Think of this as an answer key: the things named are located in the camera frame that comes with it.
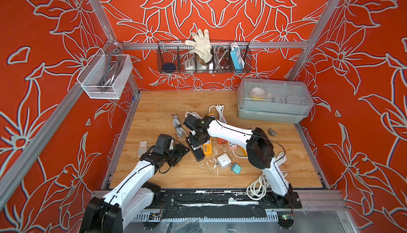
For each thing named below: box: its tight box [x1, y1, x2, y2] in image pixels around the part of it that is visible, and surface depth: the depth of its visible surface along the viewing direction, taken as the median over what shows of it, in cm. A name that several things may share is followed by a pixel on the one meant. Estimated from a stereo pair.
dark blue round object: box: [162, 62, 176, 73], surface depth 100 cm
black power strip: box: [186, 136, 206, 162], surface depth 87 cm
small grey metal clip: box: [268, 128, 278, 137], surface depth 97 cm
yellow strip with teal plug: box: [202, 136, 213, 157], surface depth 89 cm
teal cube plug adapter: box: [230, 163, 243, 175], surface depth 83 cm
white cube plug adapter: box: [216, 153, 232, 169], surface depth 82 cm
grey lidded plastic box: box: [237, 78, 315, 124], surface depth 94 cm
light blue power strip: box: [229, 42, 246, 74], surface depth 89 cm
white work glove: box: [184, 28, 214, 66], surface depth 91 cm
